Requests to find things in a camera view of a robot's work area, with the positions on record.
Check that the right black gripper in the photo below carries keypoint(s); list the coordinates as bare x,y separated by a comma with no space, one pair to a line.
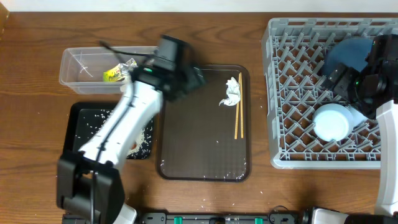
341,86

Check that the light blue small bowl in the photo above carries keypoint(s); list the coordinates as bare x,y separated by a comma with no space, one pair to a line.
333,122

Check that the grey dishwasher rack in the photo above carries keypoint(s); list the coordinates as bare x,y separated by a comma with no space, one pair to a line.
293,55

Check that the pile of white rice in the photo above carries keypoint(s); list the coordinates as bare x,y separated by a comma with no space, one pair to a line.
141,139

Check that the foil wrapper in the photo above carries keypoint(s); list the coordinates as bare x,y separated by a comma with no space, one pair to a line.
124,69

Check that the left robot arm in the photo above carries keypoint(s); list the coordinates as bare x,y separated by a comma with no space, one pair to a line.
88,181

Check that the light blue cup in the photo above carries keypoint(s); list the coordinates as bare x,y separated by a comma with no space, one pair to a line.
358,117

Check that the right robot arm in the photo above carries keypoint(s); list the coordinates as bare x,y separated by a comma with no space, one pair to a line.
364,73

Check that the black rectangular tray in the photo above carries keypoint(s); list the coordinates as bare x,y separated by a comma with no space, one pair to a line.
86,118

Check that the brown serving tray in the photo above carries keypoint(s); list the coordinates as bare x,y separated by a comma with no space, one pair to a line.
197,141

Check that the clear plastic bin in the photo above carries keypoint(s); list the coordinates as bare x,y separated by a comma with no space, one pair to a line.
82,69

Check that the yellow snack packet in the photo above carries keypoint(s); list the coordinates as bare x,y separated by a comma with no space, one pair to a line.
113,75

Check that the blue plate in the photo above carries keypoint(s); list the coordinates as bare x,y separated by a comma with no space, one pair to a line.
351,52

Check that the wooden chopstick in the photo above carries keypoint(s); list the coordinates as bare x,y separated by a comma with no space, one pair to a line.
241,105
237,113

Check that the white tissue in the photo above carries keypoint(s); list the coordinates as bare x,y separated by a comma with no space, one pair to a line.
233,93

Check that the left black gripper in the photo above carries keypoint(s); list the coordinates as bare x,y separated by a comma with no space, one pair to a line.
199,77

